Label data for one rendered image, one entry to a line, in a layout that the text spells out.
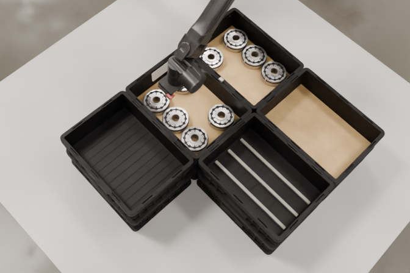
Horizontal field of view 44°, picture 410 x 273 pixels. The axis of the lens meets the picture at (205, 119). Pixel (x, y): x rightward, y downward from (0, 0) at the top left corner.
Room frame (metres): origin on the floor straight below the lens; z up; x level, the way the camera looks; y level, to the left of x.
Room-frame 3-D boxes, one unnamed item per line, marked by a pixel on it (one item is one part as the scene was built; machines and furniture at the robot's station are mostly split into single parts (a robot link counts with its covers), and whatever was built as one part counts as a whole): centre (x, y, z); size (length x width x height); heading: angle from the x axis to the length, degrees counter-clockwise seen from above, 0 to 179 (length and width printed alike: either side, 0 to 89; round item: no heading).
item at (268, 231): (0.68, -0.23, 0.92); 0.40 x 0.30 x 0.02; 50
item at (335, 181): (0.91, -0.43, 0.92); 0.40 x 0.30 x 0.02; 50
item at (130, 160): (0.71, 0.26, 0.87); 0.40 x 0.30 x 0.11; 50
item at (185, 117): (0.89, 0.11, 0.86); 0.10 x 0.10 x 0.01
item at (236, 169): (0.68, -0.23, 0.87); 0.40 x 0.30 x 0.11; 50
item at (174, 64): (0.88, 0.10, 1.23); 0.07 x 0.06 x 0.07; 48
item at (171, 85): (0.89, 0.11, 1.17); 0.10 x 0.07 x 0.07; 139
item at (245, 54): (1.23, -0.17, 0.86); 0.10 x 0.10 x 0.01
